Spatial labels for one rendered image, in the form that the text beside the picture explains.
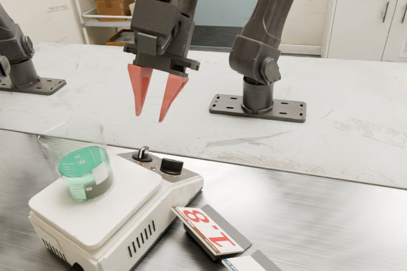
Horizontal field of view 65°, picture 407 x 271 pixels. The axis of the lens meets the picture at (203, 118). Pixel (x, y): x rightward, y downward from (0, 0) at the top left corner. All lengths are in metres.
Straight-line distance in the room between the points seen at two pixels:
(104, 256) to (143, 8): 0.27
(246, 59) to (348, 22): 2.13
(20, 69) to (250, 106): 0.57
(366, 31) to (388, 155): 2.15
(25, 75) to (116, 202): 0.59
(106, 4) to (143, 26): 2.30
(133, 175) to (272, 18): 0.36
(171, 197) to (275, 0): 0.38
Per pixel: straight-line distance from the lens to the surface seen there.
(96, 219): 0.39
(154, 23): 0.37
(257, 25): 0.61
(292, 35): 3.32
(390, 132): 0.69
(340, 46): 2.75
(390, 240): 0.50
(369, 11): 2.69
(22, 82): 0.93
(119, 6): 2.65
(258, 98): 0.65
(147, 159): 0.50
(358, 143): 0.64
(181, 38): 0.44
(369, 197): 0.54
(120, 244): 0.39
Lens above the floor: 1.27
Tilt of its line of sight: 33 degrees down
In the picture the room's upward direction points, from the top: 4 degrees counter-clockwise
